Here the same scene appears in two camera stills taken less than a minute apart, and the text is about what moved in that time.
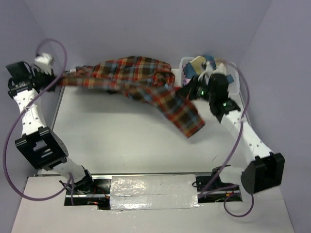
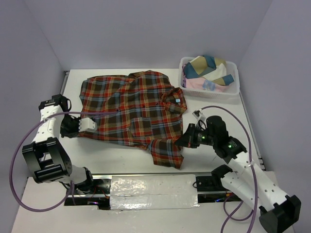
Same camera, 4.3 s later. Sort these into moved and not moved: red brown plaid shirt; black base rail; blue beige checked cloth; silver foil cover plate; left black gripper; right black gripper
Moved: red brown plaid shirt; right black gripper; left black gripper
Not moved: silver foil cover plate; black base rail; blue beige checked cloth
